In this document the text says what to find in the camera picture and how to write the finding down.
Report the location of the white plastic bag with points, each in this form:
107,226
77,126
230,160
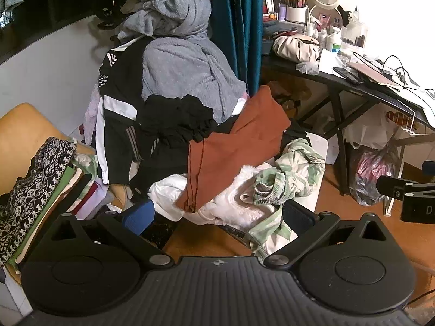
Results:
367,129

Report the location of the white storage box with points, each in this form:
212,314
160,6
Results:
319,149

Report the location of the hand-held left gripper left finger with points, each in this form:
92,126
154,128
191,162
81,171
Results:
137,217

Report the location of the white paper sheet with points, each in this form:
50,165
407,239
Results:
331,61

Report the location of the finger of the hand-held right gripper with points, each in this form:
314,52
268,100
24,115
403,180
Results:
390,185

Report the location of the beige pouch bag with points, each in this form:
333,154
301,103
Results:
295,49

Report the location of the black phone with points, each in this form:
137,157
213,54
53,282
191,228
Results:
345,74

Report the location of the clear plastic bag pink contents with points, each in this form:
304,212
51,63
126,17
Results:
372,173

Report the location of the black white patterned cloth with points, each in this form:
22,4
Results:
30,190

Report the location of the black folding desk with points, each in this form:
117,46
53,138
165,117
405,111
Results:
338,125

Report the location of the stack of folded clothes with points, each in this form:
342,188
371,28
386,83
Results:
78,190

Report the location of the rust brown knit sweater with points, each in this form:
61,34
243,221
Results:
238,149

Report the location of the white lotion bottle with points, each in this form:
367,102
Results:
333,44

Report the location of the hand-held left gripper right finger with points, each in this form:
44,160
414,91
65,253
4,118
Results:
300,217

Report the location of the white fluffy garment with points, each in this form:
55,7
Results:
234,207

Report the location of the clear acrylic organizer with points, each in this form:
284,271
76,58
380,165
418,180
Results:
355,37

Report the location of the grey fleece robe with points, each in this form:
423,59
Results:
183,57

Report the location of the mustard yellow chair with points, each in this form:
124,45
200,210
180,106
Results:
23,125

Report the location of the white makeup brush holder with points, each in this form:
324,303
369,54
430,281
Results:
296,14

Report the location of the pink notebook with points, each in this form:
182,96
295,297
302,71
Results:
370,73

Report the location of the teal curtain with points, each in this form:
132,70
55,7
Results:
244,23

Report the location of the pale pink garment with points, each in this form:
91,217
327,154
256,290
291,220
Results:
91,115

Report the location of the black crumpled garment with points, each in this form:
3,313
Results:
176,115

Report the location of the black white striped jacket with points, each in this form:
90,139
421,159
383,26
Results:
115,85

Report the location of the green white checked garment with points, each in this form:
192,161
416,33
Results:
299,163

